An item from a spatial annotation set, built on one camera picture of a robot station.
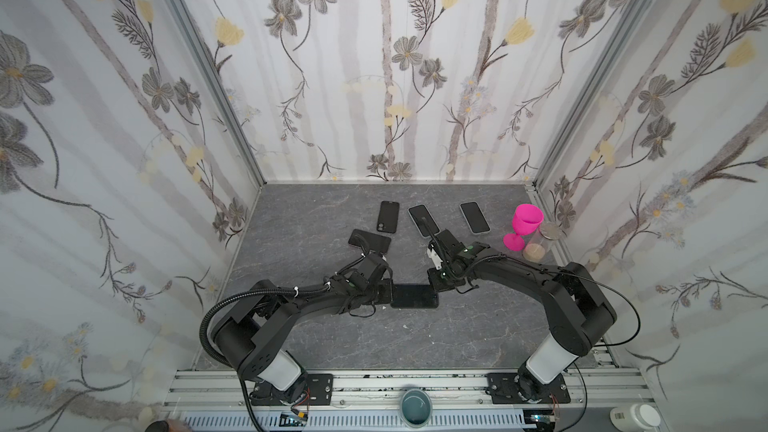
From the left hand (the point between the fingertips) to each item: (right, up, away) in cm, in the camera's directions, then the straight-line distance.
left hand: (393, 286), depth 89 cm
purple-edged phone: (+11, +19, +16) cm, 27 cm away
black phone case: (+7, -3, +1) cm, 7 cm away
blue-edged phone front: (+31, +20, +22) cm, 43 cm away
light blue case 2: (+31, +20, +22) cm, 43 cm away
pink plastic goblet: (+40, +20, 0) cm, 45 cm away
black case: (-2, +21, +23) cm, 31 cm away
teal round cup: (+6, -25, -18) cm, 31 cm away
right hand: (+10, +3, 0) cm, 11 cm away
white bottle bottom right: (+53, -22, -25) cm, 63 cm away
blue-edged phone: (+7, -3, +1) cm, 7 cm away
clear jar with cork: (+45, +14, +1) cm, 48 cm away
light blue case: (+11, +19, +16) cm, 27 cm away
